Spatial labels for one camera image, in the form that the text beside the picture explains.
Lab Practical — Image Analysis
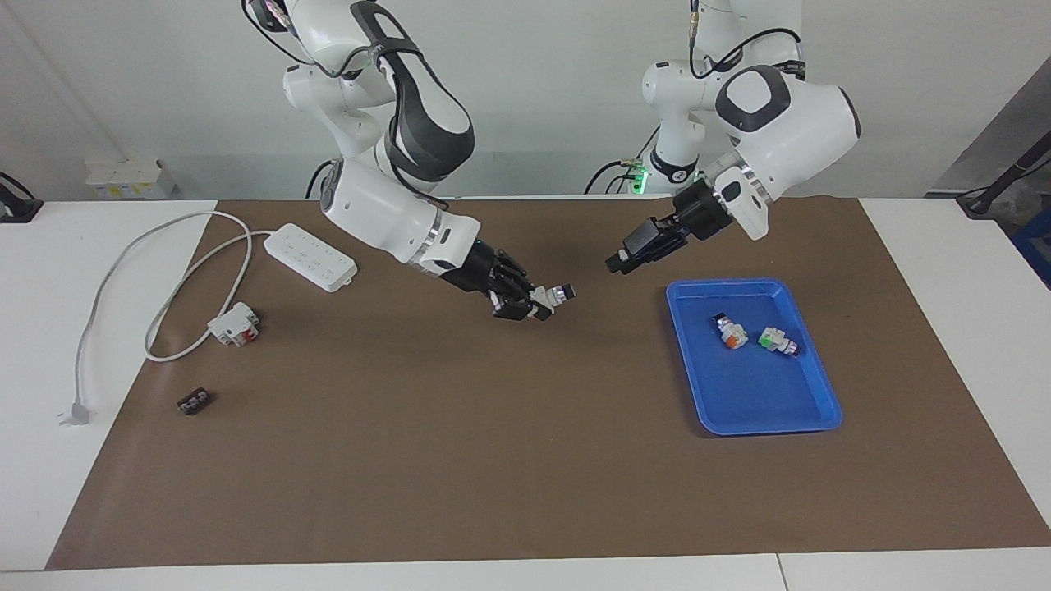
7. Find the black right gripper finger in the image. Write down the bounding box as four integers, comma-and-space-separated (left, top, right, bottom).
491, 294, 554, 323
491, 250, 536, 302

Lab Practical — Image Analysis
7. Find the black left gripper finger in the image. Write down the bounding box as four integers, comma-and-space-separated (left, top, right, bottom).
622, 214, 687, 260
605, 234, 689, 277

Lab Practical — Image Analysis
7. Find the white selector switch black knob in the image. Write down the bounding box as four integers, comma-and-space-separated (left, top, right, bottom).
530, 282, 577, 318

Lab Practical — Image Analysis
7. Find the brown table mat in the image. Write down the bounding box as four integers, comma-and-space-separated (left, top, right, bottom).
45, 197, 1051, 572

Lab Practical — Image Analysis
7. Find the white power strip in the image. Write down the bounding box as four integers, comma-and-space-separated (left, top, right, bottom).
264, 223, 359, 294

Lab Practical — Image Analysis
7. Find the blue plastic tray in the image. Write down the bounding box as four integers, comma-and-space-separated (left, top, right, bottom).
665, 277, 844, 437

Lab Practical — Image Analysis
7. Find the white circuit breaker red lever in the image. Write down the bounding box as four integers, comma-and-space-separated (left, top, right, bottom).
207, 302, 261, 349

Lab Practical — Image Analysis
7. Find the black stand pole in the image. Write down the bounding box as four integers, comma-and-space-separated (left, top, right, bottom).
956, 131, 1051, 219

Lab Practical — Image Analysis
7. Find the blue crate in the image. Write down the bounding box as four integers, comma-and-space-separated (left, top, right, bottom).
1012, 205, 1051, 290

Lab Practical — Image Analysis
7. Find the white cardboard box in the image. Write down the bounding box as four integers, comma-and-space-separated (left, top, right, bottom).
85, 157, 178, 200

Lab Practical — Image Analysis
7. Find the black base cable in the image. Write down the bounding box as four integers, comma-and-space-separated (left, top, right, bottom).
584, 158, 651, 196
305, 159, 342, 200

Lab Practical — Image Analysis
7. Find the selector switch with orange block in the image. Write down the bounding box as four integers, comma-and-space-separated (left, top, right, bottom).
711, 312, 750, 351

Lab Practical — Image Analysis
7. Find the selector switch with green block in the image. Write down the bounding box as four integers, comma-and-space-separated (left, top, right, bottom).
757, 327, 801, 360

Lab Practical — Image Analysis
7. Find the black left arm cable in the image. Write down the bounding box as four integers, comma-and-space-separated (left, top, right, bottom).
688, 0, 802, 80

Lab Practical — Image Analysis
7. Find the white power strip cable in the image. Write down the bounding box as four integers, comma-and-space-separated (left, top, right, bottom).
57, 210, 277, 427

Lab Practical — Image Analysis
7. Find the black clamp mount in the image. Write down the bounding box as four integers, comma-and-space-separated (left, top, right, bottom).
0, 172, 44, 225

